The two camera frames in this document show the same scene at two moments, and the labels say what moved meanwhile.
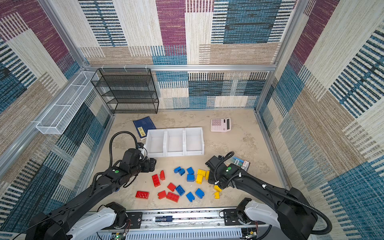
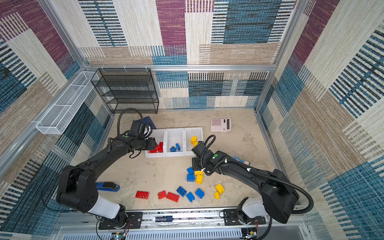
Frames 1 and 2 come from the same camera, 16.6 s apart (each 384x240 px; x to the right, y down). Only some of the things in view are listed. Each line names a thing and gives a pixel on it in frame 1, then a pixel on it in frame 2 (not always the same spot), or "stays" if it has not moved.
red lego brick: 143,195 stays
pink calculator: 221,125 stays
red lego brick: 162,175 to 156,149
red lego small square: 161,194 stays
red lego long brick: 156,180 to 161,147
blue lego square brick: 190,171 stays
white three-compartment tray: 174,143 stays
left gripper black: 152,163 to 152,144
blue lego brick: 180,190 stays
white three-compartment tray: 155,142 stays
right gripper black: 211,176 to 195,165
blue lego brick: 190,177 stays
